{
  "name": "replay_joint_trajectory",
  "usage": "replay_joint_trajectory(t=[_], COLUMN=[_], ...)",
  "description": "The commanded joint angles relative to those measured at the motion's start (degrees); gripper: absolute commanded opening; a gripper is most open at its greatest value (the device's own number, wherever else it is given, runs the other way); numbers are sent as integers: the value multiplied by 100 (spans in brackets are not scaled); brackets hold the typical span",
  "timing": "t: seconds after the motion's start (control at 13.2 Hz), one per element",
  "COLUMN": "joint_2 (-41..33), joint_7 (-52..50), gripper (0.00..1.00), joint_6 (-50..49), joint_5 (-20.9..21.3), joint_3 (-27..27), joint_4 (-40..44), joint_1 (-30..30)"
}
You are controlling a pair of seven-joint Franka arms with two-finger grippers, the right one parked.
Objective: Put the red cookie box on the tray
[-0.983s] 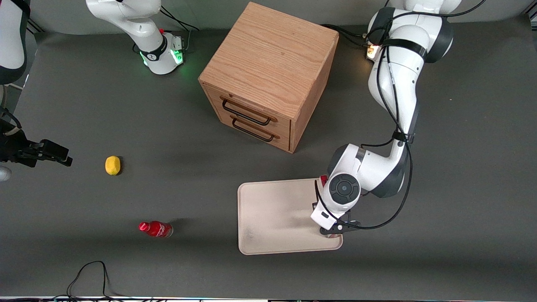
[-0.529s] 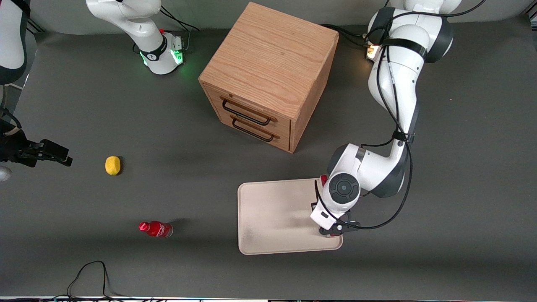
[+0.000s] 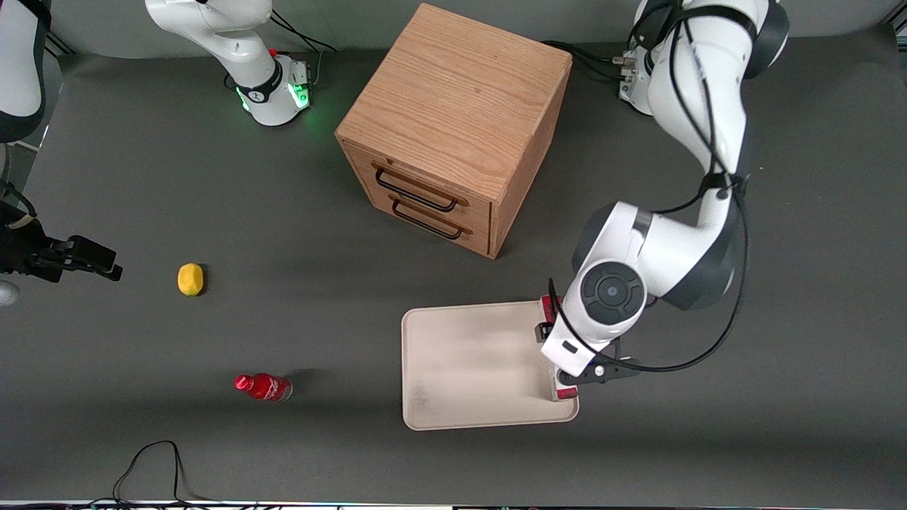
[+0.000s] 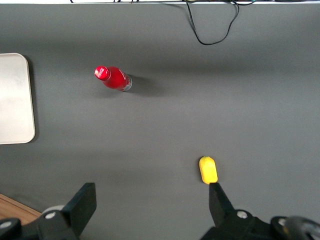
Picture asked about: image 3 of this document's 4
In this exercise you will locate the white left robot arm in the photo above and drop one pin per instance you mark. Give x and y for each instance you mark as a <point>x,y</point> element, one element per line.
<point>701,92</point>

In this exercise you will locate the beige plastic tray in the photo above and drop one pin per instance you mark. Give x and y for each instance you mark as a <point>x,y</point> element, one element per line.
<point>475,365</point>

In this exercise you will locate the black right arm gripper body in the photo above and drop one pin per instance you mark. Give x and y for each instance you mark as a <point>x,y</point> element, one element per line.
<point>21,253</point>

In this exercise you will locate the red tartan cookie box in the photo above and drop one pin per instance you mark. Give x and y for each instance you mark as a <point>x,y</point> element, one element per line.
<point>565,394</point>

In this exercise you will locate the red soda bottle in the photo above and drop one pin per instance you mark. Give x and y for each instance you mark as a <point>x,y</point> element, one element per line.
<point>266,387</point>

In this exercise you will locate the yellow lemon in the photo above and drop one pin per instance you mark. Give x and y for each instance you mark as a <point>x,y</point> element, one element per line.
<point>190,279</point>

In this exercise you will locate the wooden two-drawer cabinet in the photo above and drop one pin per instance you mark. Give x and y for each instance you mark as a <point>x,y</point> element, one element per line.
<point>460,92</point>

